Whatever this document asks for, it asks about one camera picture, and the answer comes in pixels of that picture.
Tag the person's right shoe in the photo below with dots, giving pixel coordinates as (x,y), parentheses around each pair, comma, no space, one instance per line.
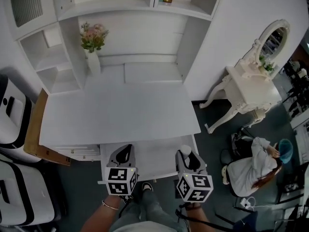
(147,186)

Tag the black equipment bag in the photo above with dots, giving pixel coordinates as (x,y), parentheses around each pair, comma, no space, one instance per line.
(242,144)

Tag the narrow white desk drawer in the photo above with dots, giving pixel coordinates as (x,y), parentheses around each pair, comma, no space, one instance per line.
(84,155)
(72,149)
(93,159)

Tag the wide white desk drawer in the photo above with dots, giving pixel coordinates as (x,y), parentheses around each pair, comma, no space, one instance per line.
(154,158)

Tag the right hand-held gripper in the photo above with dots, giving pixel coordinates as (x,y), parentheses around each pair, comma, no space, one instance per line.
(195,187)

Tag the cream carved vanity table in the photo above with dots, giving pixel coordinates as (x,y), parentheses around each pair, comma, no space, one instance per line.
(253,93)

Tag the person's right forearm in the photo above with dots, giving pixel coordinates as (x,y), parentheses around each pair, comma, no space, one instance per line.
(195,216)

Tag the white vase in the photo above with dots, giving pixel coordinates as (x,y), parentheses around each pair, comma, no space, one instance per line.
(94,63)

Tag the person's left forearm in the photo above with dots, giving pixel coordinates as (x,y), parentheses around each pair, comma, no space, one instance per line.
(96,219)

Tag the pink flower bouquet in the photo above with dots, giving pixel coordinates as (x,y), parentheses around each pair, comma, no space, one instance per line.
(93,37)

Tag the white black wheeled robot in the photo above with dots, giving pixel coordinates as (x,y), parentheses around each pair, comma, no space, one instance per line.
(14,120)
(29,197)

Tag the white charger block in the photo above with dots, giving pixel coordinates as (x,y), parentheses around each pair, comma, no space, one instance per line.
(246,202)

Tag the small green potted plant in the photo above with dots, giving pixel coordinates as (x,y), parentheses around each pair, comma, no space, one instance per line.
(266,65)

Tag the person's grey shirt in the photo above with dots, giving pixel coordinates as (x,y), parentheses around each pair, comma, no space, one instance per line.
(149,227)

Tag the brown cardboard box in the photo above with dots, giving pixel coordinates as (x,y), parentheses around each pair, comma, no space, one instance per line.
(36,134)

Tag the dark blue case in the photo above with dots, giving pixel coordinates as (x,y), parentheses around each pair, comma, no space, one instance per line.
(246,223)

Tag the white desk with hutch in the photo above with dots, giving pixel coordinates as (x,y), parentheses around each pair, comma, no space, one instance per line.
(116,110)

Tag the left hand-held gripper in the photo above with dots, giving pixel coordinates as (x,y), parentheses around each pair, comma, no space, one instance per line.
(120,180)

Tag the person's blue jeans legs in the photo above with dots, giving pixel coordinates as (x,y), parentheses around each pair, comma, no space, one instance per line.
(149,209)

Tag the white arched glass cabinet door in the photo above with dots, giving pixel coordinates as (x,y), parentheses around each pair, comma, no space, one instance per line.
(26,6)

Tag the cream oval framed mirror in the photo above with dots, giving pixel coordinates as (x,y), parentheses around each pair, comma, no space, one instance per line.
(275,40)

